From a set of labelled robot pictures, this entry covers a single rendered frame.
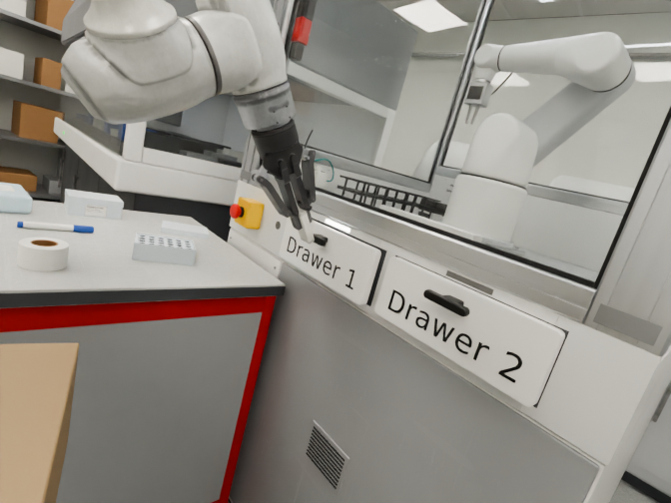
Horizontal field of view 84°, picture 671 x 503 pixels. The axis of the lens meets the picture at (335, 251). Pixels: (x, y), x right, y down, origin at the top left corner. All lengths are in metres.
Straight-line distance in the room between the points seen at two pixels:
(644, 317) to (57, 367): 0.57
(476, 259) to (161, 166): 1.13
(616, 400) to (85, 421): 0.85
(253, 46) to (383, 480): 0.74
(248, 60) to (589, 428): 0.64
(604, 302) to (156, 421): 0.84
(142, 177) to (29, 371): 1.13
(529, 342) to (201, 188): 1.23
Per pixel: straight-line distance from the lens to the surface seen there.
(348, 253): 0.73
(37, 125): 4.36
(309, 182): 0.71
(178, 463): 1.07
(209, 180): 1.51
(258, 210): 1.03
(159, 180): 1.45
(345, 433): 0.84
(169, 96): 0.56
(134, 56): 0.53
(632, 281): 0.55
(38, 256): 0.80
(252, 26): 0.60
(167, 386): 0.91
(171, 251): 0.89
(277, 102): 0.62
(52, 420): 0.31
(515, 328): 0.57
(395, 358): 0.70
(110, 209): 1.21
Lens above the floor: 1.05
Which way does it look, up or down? 12 degrees down
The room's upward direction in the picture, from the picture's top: 15 degrees clockwise
